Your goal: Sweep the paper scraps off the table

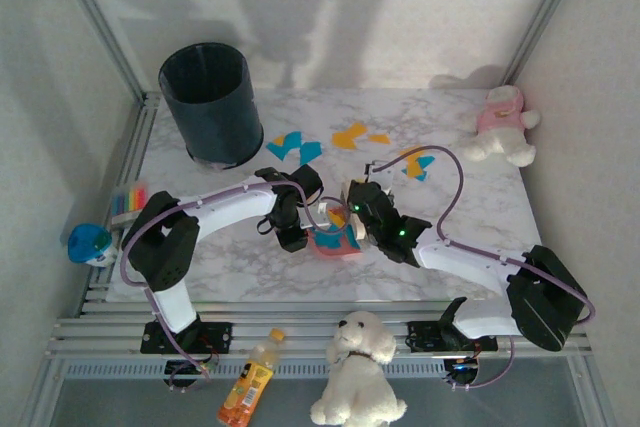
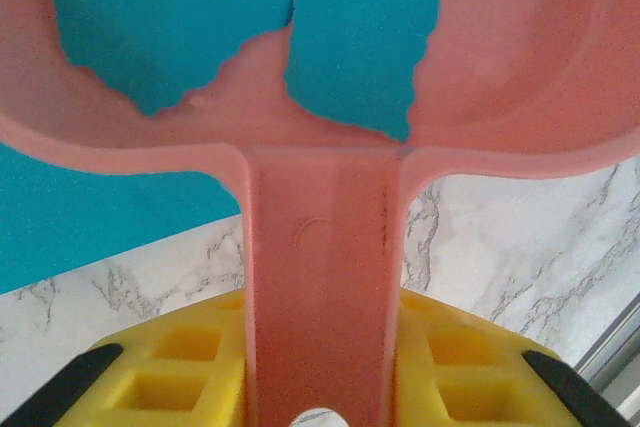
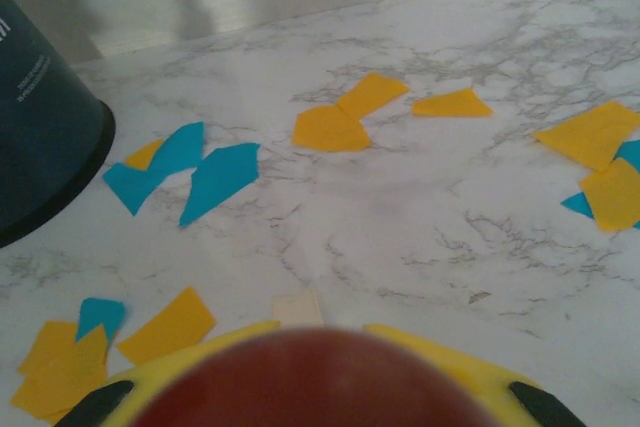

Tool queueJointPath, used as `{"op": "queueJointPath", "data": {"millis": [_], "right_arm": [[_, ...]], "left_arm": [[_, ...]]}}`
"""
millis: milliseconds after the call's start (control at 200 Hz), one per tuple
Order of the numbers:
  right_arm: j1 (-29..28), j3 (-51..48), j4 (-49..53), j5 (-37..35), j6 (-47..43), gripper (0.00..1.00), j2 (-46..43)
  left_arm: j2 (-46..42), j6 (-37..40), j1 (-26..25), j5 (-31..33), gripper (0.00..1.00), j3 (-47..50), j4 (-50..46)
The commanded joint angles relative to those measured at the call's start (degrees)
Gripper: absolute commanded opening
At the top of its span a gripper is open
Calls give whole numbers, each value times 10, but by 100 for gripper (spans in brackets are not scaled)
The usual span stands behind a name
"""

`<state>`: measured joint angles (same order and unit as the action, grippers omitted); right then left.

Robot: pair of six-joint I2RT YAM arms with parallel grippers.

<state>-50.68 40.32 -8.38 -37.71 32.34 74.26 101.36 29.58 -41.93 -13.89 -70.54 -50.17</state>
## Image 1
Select pink dustpan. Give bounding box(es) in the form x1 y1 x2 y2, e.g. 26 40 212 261
308 226 362 262

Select aluminium frame base rails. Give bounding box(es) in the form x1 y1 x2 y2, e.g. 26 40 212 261
44 300 594 361

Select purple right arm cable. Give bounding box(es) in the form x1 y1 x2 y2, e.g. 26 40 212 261
369 145 597 392

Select black controller board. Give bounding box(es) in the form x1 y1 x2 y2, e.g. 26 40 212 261
163 357 219 394
442 356 481 393

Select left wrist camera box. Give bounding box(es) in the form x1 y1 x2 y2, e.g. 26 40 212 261
315 200 346 229

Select white plush dog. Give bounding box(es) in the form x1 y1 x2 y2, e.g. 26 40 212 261
309 310 409 427

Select orange juice bottle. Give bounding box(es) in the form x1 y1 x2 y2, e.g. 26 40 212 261
217 327 286 426

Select aluminium frame post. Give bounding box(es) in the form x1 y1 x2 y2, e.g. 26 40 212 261
502 0 594 86
47 0 149 103

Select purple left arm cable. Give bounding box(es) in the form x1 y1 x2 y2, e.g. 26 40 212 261
119 179 351 393

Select large blue paper scrap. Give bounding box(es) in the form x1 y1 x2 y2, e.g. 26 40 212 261
266 131 306 162

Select dark blue-grey waste bin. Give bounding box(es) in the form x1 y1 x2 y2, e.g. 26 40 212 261
158 41 265 171

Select blue-capped white container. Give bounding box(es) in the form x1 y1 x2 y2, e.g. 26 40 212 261
67 223 120 268

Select white plush in pink dress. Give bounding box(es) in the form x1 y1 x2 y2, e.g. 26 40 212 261
459 85 543 168

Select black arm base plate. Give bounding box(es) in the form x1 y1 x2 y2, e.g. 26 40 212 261
140 320 235 354
406 320 500 354

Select large orange paper scrap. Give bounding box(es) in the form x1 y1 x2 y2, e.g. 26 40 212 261
331 121 369 151

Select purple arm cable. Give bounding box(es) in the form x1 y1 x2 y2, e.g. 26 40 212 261
119 179 351 393
369 145 597 392

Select perforated grey cable tray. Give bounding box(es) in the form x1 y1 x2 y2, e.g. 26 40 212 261
62 361 454 381

